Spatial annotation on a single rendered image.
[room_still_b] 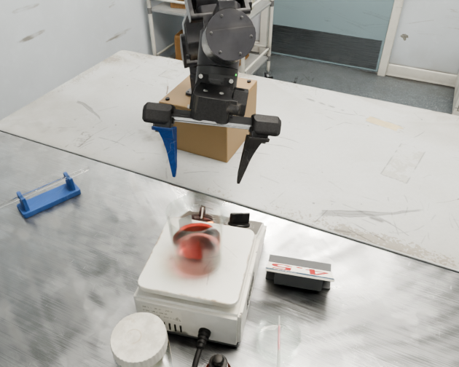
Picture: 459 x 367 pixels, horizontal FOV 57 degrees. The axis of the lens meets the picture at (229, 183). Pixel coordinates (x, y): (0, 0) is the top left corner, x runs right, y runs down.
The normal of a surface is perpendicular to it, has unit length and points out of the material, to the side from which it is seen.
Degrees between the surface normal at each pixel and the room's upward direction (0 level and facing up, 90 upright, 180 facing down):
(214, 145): 90
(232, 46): 62
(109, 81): 0
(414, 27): 90
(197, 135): 90
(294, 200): 0
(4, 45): 90
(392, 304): 0
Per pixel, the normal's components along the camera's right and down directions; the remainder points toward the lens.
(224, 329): -0.22, 0.62
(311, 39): -0.42, 0.57
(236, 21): 0.15, 0.18
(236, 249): 0.00, -0.77
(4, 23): 0.91, 0.26
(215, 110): -0.03, 0.49
